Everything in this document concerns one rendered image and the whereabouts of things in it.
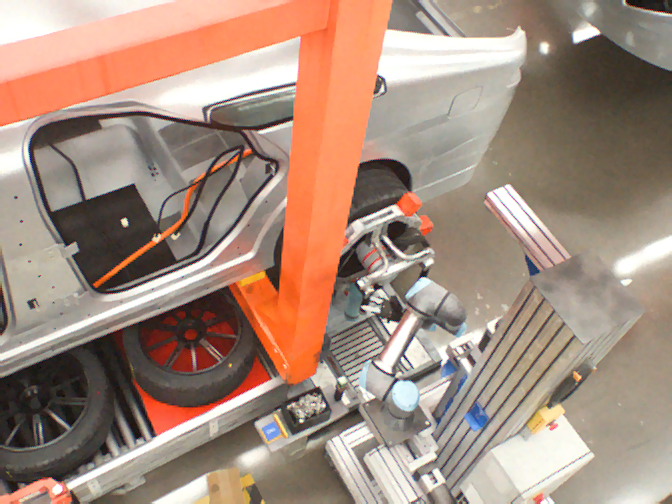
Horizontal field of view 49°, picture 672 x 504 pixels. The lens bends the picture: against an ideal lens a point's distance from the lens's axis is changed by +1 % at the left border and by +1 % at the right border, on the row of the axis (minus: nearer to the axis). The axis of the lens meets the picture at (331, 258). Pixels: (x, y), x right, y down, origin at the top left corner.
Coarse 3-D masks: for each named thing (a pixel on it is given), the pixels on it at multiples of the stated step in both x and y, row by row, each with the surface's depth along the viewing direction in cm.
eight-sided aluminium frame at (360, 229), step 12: (372, 216) 338; (384, 216) 343; (396, 216) 340; (348, 228) 337; (360, 228) 334; (372, 228) 337; (336, 276) 371; (348, 276) 378; (360, 276) 382; (336, 288) 367; (348, 288) 374
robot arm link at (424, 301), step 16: (416, 288) 296; (432, 288) 295; (416, 304) 296; (432, 304) 294; (400, 320) 302; (416, 320) 298; (400, 336) 300; (384, 352) 303; (400, 352) 301; (368, 368) 304; (384, 368) 301; (368, 384) 303; (384, 384) 301
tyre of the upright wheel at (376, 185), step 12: (360, 168) 347; (372, 168) 350; (384, 168) 356; (360, 180) 343; (372, 180) 344; (384, 180) 347; (396, 180) 355; (360, 192) 338; (372, 192) 339; (384, 192) 341; (396, 192) 345; (360, 204) 335; (372, 204) 337; (384, 204) 343; (360, 216) 340
